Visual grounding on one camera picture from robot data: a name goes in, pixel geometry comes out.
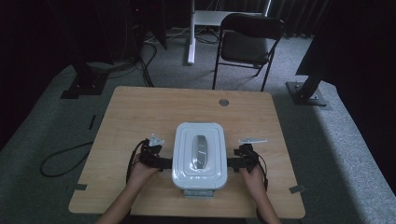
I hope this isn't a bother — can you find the bundle of black cables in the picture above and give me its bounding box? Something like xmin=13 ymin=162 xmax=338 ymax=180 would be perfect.
xmin=106 ymin=38 xmax=158 ymax=89

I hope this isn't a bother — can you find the black metal stand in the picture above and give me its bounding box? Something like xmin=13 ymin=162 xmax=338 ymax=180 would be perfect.
xmin=285 ymin=59 xmax=329 ymax=107
xmin=59 ymin=0 xmax=110 ymax=100

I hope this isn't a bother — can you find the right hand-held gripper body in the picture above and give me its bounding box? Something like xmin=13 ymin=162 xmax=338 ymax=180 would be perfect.
xmin=233 ymin=136 xmax=269 ymax=174

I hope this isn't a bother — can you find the black folding chair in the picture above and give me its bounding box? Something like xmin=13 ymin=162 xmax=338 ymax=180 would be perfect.
xmin=212 ymin=12 xmax=286 ymax=92

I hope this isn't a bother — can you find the clear plastic storage box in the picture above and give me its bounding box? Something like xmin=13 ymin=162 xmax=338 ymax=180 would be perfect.
xmin=181 ymin=188 xmax=217 ymax=200

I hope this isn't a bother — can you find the left hand-held gripper cable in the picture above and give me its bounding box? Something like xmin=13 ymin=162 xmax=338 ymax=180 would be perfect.
xmin=125 ymin=139 xmax=148 ymax=185

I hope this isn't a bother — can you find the black floor cable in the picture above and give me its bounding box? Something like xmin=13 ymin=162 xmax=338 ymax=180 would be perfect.
xmin=39 ymin=141 xmax=94 ymax=178

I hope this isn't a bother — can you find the person's right hand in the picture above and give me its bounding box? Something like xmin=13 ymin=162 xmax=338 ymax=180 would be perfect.
xmin=240 ymin=163 xmax=268 ymax=198

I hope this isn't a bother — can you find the person's left hand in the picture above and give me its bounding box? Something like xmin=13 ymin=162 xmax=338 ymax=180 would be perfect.
xmin=126 ymin=160 xmax=161 ymax=191

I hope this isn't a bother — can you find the hand-held gripper cable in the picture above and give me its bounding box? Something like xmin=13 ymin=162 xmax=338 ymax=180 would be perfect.
xmin=125 ymin=139 xmax=148 ymax=185
xmin=255 ymin=152 xmax=269 ymax=191

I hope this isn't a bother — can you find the pale grey box lid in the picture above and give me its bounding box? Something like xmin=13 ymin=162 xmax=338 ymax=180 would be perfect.
xmin=171 ymin=121 xmax=228 ymax=191

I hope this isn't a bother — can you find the right hand-held gripper cable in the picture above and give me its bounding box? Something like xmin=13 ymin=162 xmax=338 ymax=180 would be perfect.
xmin=255 ymin=152 xmax=269 ymax=191

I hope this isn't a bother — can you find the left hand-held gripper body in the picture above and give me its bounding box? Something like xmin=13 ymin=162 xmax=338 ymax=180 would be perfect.
xmin=138 ymin=133 xmax=165 ymax=171

